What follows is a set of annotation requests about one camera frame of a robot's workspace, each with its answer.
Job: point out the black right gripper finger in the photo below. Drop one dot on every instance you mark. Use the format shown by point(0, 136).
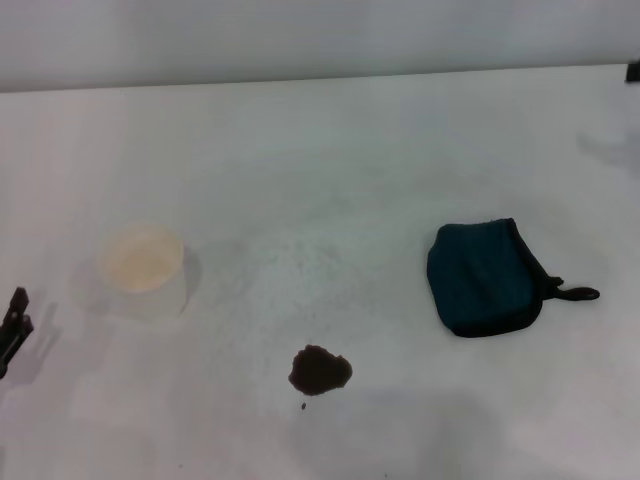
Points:
point(634, 71)

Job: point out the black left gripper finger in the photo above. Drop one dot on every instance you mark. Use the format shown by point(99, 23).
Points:
point(14, 335)

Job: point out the black liquid stain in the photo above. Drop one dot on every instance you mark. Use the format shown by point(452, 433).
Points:
point(320, 371)

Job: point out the blue rag with black loop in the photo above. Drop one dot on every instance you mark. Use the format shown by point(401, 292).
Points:
point(480, 275)

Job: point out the white paper cup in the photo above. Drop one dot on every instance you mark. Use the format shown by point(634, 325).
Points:
point(145, 270)

